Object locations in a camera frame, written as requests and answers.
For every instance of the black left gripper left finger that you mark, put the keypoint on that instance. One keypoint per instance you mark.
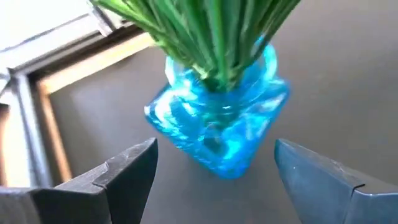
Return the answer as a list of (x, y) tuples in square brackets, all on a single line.
[(77, 202)]

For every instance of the wooden and metal frame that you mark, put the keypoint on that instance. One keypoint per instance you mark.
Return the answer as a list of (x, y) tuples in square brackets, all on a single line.
[(31, 130)]

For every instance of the dense red flower bunch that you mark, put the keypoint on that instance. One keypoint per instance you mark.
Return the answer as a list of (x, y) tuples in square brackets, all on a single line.
[(186, 37)]

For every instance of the blue cut glass vase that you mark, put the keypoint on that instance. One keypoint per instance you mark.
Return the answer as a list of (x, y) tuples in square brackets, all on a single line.
[(217, 130)]

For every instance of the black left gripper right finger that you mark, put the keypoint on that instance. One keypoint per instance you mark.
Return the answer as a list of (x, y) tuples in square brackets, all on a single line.
[(342, 202)]

